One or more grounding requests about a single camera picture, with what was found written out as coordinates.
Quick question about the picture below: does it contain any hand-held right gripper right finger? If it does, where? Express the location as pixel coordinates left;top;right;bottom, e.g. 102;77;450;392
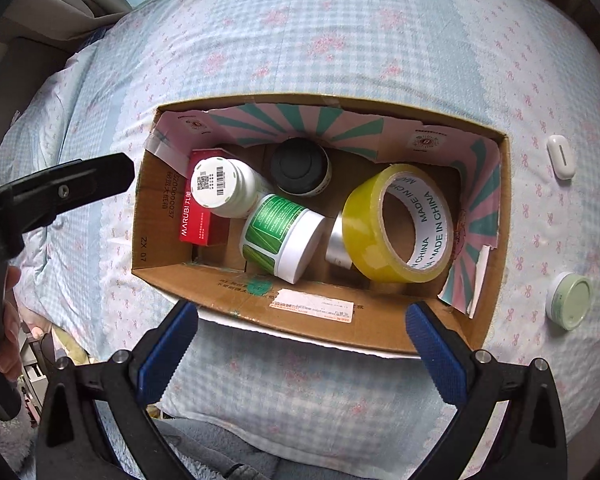
404;301;569;480

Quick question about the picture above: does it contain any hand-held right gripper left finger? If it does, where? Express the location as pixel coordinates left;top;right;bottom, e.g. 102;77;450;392
36;299;201;480

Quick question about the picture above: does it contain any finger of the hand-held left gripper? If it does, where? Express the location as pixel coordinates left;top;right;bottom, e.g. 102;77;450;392
0;152;136;261

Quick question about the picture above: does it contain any cardboard box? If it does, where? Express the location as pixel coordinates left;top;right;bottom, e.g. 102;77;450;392
130;94;511;358

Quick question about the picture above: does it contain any red carton box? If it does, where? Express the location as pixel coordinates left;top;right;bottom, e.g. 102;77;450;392
179;147;236;248

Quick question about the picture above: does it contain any white pill bottle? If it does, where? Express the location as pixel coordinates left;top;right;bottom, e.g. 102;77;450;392
190;156;276;220

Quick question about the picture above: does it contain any small silver jar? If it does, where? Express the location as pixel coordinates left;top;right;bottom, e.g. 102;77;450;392
325;210;361;268

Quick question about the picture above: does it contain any yellow packing tape roll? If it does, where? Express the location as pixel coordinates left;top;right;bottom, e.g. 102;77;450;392
341;162;455;283

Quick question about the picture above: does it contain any green label white jar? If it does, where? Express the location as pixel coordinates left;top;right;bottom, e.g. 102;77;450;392
240;193;327;284

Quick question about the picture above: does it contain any black lid jar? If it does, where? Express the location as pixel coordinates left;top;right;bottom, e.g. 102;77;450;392
270;137;332;197

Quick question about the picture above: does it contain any person's left hand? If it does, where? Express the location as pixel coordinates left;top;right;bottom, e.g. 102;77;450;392
0;266;46;376

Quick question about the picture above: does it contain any blue floral pillow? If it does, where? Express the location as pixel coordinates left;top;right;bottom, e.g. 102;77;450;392
0;50;111;201

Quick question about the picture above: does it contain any yellow patterned cloth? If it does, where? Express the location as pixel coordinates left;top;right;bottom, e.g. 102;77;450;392
45;327;103;366

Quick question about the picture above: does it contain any grey fleece cloth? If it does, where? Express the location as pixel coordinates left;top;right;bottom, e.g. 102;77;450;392
0;412;461;480

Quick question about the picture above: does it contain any pale green lid jar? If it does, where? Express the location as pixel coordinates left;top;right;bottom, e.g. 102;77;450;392
545;271;593;331

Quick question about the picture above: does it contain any small white case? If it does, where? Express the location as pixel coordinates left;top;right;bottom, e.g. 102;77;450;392
546;134;576;181

